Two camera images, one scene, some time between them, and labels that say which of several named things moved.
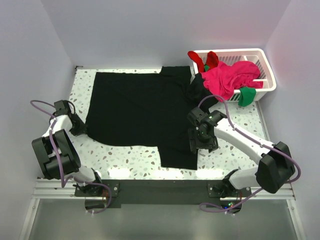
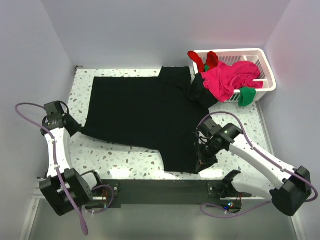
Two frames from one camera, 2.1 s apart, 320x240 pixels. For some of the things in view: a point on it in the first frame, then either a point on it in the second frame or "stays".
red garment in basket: [212, 60] stays
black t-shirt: [150, 109] stays
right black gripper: [212, 145] to [204, 162]
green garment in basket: [247, 96] stays
